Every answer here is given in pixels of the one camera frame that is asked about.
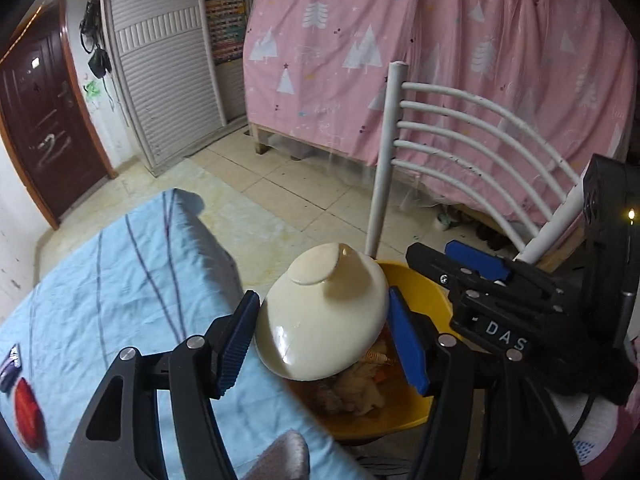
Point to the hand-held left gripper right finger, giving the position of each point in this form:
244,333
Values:
407,345

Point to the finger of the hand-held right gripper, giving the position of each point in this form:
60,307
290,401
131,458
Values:
450,272
475,257

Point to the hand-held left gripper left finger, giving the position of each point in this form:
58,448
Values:
235,345

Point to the white tissue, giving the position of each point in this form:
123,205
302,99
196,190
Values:
350,390

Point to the yellow plastic bin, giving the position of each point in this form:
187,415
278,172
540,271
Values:
380,422

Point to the cream bowl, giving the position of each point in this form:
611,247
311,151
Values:
325,325

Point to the dark shoes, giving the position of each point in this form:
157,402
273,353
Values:
497,235

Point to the small white container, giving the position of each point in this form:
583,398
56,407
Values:
442,221

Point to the grey fuzzy cloth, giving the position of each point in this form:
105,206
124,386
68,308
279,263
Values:
280,460

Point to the light blue striped tablecloth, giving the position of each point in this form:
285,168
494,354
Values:
125,285

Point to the white metal chair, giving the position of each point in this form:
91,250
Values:
386,160

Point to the red plastic packet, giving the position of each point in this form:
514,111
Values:
27,415

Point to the blue white flat packet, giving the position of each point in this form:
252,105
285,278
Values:
11,365

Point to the white louvered wardrobe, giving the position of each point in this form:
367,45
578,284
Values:
165,85

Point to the pink tree print curtain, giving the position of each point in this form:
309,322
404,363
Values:
350,10

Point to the dark red wooden door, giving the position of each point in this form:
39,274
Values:
45,125

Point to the black hanging bag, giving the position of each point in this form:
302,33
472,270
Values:
100,62

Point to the colourful grid wall poster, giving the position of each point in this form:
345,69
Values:
225,30

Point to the black bags on wall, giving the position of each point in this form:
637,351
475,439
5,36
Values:
91,15

